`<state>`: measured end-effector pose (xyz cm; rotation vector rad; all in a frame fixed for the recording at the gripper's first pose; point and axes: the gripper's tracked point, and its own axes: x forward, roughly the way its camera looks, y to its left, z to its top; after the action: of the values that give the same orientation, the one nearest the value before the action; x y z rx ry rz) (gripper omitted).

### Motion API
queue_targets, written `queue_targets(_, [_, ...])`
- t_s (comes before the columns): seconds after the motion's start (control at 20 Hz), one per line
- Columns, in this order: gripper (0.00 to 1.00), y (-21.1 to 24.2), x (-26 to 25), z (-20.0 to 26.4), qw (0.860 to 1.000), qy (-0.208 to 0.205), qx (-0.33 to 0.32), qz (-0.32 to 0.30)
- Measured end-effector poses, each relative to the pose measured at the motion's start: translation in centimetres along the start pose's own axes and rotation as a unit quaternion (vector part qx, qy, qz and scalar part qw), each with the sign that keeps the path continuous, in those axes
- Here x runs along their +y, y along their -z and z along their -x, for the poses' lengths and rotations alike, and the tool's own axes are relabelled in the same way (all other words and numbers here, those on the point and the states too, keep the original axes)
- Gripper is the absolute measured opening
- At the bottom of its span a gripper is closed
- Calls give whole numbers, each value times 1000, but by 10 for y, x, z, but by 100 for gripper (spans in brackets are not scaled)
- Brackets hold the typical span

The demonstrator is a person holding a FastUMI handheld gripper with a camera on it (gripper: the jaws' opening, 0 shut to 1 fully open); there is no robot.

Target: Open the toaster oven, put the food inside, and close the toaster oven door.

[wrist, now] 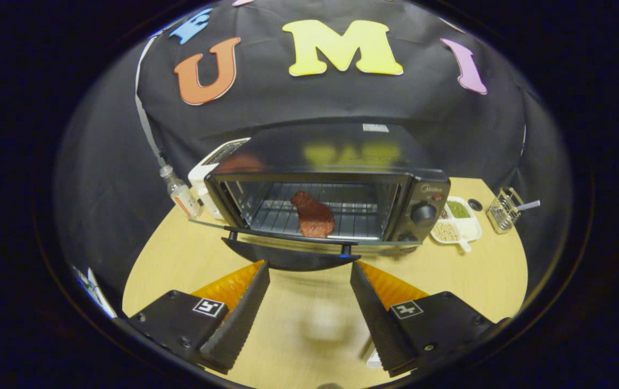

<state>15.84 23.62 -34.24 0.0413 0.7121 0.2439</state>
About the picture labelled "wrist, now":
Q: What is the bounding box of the clear plastic bottle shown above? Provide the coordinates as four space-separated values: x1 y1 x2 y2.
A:
159 165 202 218

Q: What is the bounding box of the brown meat slice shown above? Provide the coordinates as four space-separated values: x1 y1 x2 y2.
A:
290 191 336 239

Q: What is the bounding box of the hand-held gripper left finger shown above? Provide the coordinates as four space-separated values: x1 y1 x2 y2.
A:
123 260 271 375

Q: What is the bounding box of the white pop-up toaster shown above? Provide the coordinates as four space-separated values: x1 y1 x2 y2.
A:
188 137 251 219

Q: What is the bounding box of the wire mesh utensil holder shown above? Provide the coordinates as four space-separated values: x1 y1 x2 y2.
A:
486 187 524 234

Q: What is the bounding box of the black toaster oven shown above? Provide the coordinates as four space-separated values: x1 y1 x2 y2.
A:
189 122 452 272

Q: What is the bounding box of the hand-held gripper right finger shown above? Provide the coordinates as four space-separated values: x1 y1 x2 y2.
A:
349 261 504 378

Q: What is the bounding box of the white divided dish with grains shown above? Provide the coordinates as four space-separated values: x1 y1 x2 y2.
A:
430 196 483 253

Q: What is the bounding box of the white printed paper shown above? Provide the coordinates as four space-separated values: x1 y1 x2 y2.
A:
72 265 118 319

